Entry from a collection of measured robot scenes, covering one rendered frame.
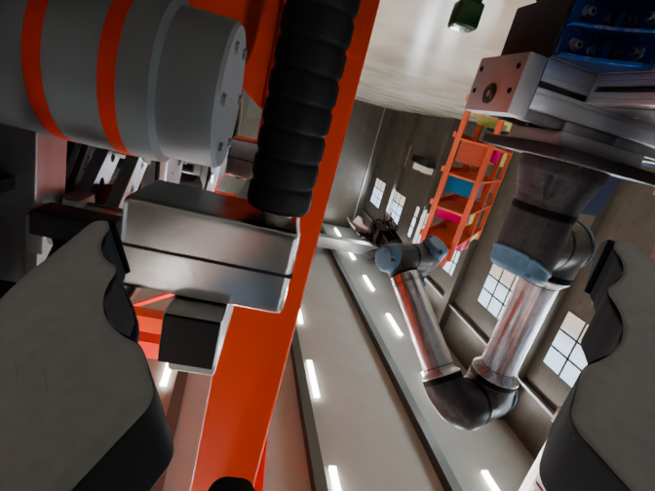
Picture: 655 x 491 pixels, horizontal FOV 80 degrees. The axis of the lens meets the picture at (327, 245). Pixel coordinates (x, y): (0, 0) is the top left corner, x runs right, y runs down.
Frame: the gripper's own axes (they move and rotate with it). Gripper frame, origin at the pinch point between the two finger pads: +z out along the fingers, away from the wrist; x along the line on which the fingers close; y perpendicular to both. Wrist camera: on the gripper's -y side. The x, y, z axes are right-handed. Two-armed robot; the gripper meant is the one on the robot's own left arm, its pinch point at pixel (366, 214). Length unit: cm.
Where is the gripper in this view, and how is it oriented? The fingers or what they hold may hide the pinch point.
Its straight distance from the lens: 139.3
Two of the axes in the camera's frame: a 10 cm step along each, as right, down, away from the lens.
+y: 1.7, -6.6, -7.3
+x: -9.2, 1.5, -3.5
